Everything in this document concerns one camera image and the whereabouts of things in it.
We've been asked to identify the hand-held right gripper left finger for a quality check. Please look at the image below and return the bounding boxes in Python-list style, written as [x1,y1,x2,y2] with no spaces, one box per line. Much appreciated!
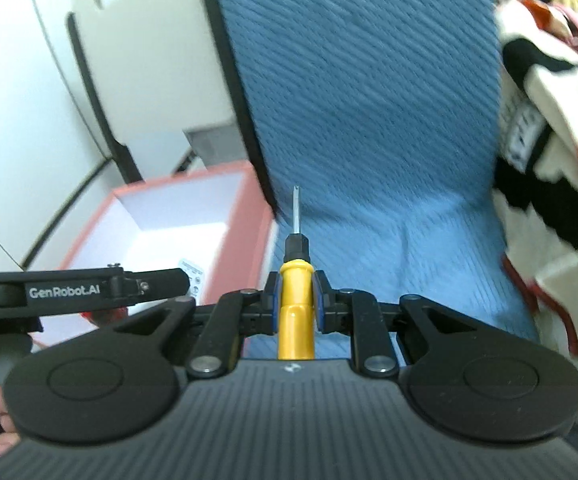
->
[114,270,283,380]

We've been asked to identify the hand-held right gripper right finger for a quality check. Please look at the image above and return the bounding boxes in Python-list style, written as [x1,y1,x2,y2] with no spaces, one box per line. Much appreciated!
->
[313,270,476,380]

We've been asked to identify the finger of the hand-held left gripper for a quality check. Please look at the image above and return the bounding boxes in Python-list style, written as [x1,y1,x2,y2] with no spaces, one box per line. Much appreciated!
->
[122,268,191,307]

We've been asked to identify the orange black white blanket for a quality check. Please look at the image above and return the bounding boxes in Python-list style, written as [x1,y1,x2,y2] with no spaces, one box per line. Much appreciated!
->
[490,0,578,433]

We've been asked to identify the blue quilted mat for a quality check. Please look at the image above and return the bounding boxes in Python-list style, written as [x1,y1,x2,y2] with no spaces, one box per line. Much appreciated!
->
[195,0,540,362]

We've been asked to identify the white cabinet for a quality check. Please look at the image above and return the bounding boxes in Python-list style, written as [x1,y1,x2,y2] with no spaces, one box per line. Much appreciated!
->
[0,0,251,273]

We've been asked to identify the yellow screwdriver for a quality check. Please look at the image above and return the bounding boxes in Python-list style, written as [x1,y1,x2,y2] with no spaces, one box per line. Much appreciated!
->
[277,185,316,361]

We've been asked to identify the pink cardboard box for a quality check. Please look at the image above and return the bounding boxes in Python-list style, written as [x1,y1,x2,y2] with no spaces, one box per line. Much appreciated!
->
[30,167,280,350]

